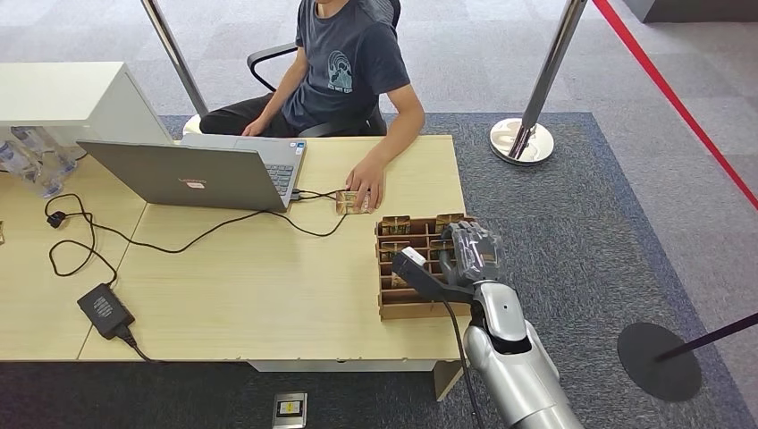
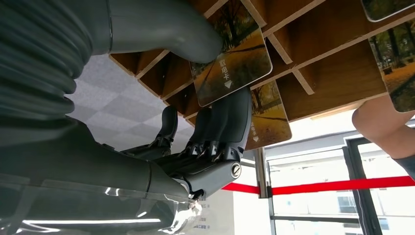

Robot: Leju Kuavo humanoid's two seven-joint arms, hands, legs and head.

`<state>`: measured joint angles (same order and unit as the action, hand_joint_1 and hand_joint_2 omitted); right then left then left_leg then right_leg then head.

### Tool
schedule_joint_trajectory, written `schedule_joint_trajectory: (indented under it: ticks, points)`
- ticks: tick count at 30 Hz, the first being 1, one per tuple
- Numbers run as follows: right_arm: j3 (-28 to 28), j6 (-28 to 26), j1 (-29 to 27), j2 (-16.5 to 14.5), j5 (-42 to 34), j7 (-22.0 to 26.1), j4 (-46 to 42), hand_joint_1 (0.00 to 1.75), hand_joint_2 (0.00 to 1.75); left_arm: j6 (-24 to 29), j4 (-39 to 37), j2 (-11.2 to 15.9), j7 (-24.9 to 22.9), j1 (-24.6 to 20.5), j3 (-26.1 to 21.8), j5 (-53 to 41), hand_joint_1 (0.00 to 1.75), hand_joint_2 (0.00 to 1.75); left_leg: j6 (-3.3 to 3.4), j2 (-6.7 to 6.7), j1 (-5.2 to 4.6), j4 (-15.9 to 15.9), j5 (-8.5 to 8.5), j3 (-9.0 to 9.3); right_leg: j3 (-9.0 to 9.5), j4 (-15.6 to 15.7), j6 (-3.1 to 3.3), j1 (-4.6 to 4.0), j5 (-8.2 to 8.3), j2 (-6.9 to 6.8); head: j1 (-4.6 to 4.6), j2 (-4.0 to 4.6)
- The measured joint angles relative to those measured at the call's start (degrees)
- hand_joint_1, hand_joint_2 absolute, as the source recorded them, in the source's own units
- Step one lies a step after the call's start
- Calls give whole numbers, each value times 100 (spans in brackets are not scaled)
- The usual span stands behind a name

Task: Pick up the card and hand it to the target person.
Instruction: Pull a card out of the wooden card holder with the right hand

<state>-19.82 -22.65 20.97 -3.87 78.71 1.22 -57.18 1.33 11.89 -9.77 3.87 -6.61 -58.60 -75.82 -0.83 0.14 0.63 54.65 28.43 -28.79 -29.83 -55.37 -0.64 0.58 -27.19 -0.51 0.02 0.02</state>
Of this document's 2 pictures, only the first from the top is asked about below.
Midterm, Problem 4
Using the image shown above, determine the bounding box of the black stanchion post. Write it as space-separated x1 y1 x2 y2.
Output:
617 312 758 404

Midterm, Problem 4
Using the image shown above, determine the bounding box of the person's left hand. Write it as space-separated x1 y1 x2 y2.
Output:
345 157 387 211

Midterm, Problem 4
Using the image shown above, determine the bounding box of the white cabinet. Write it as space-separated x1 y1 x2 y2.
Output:
0 61 173 147

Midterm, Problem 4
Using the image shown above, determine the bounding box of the wooden card organizer box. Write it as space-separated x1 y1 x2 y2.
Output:
375 214 478 322

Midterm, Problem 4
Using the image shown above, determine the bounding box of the black mains cable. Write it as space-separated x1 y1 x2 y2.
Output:
115 325 156 363

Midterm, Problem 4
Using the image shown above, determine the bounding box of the black wrist camera, pale box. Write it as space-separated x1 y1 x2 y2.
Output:
391 247 478 307

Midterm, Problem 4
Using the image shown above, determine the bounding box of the black card reader cable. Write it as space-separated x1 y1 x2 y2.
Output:
291 187 347 199

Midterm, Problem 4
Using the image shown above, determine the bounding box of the black power adapter brick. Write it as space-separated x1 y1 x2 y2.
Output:
77 282 136 341

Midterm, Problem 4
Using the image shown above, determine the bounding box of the dark furniture base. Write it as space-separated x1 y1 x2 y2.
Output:
621 0 758 25

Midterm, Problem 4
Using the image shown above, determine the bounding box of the metal floor socket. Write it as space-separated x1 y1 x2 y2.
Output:
271 392 309 429

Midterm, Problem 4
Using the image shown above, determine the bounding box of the grey laptop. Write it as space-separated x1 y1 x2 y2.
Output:
77 132 307 213

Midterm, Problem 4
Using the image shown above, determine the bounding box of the red barrier belt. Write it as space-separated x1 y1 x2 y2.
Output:
592 0 758 213

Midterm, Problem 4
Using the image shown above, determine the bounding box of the wooden desk leg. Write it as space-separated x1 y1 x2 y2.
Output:
433 359 466 403

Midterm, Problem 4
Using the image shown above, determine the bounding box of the person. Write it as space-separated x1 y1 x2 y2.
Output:
199 0 426 211

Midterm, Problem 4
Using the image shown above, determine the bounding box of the dark grey rug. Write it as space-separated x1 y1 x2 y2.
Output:
0 112 758 429

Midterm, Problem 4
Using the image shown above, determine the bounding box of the black laptop power cable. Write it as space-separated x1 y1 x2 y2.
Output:
44 189 351 289

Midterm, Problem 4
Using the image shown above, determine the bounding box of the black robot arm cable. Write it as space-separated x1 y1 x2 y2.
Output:
442 300 485 429

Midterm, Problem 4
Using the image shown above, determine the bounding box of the clear plastic water bottle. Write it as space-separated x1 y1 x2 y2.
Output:
10 125 79 176
0 139 65 199

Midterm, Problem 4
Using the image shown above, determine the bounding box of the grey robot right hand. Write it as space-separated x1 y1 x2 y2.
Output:
439 220 506 287

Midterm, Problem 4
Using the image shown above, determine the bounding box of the chrome stanchion post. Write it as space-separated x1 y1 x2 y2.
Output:
140 0 210 138
489 0 588 167

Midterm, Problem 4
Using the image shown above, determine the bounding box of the black office chair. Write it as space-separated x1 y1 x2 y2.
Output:
247 0 402 139

